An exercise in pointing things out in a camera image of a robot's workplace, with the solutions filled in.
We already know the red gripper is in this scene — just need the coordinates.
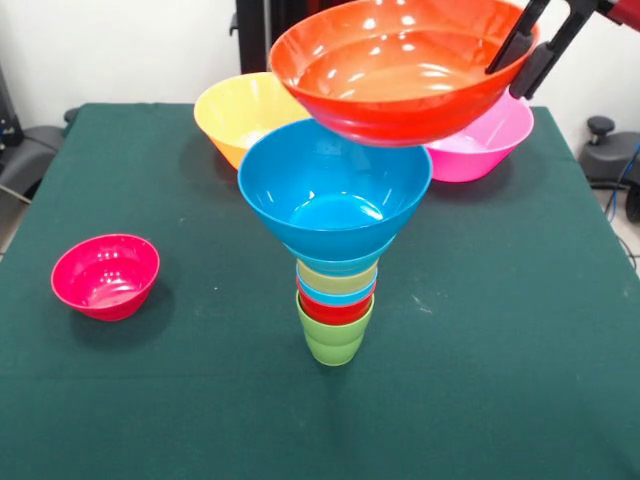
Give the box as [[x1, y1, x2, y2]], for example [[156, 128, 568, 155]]
[[485, 0, 640, 101]]

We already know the shallow red-orange bowl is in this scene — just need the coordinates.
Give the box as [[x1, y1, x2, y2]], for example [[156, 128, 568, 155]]
[[268, 0, 541, 149]]

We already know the medium blue bowl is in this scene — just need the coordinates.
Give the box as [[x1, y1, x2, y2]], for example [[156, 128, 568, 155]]
[[237, 118, 434, 261]]

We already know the small light blue bowl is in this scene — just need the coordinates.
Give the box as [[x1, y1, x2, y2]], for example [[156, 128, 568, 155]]
[[282, 232, 401, 276]]

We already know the large orange bowl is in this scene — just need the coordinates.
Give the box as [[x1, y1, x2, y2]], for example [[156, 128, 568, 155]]
[[193, 71, 314, 171]]

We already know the yellow cup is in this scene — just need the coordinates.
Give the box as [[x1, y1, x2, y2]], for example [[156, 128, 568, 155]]
[[295, 259, 379, 292]]

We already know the blue cup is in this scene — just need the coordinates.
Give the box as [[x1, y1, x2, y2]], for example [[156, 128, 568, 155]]
[[294, 272, 378, 306]]

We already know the red cup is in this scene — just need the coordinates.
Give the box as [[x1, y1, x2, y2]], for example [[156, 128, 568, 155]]
[[296, 287, 376, 325]]

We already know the green cup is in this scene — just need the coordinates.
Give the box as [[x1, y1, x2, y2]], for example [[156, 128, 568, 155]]
[[295, 292, 376, 367]]

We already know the large pink bowl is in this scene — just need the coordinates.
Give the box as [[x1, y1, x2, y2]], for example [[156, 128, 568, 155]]
[[423, 94, 535, 183]]

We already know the black chair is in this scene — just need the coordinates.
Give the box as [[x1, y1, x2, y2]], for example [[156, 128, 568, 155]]
[[578, 115, 640, 224], [0, 64, 81, 201]]

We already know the dark green table cloth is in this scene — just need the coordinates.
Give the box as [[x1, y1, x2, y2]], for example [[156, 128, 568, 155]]
[[0, 102, 640, 480]]

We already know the small crimson bowl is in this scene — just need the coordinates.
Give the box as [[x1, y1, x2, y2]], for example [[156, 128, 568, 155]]
[[50, 233, 161, 323]]

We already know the blue cable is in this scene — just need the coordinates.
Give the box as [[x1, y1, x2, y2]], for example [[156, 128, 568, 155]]
[[603, 143, 640, 217]]

